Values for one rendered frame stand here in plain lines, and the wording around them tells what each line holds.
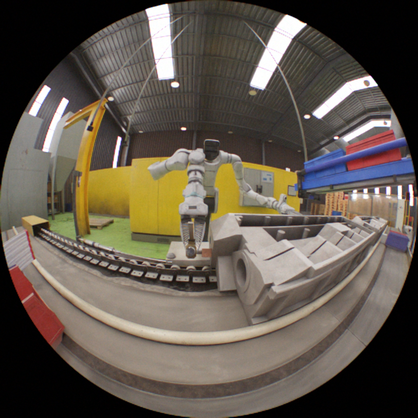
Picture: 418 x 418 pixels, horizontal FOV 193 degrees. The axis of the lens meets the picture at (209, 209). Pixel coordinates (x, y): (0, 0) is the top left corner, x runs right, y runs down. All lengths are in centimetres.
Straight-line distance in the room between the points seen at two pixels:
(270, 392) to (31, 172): 572
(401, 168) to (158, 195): 291
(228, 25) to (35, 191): 1047
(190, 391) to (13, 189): 540
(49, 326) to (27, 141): 676
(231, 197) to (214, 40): 857
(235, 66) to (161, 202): 893
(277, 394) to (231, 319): 26
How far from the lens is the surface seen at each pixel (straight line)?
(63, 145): 767
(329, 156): 74
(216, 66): 945
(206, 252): 44
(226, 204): 255
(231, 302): 43
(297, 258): 31
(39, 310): 38
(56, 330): 43
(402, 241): 189
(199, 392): 32
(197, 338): 31
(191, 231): 33
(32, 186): 553
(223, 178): 255
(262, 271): 26
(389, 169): 62
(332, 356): 44
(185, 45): 915
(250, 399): 33
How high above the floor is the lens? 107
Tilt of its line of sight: 6 degrees down
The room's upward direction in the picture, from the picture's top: 3 degrees clockwise
